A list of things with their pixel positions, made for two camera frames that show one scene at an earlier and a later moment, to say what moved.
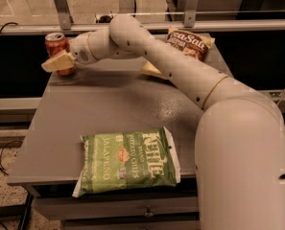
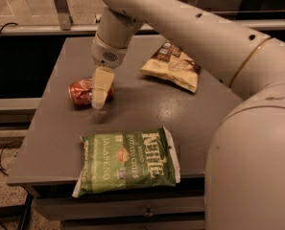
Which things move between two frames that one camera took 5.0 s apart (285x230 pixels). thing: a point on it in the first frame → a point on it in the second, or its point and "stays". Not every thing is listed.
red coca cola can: (57, 42) → (82, 91)
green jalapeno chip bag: (130, 159) stays
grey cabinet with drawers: (104, 97) stays
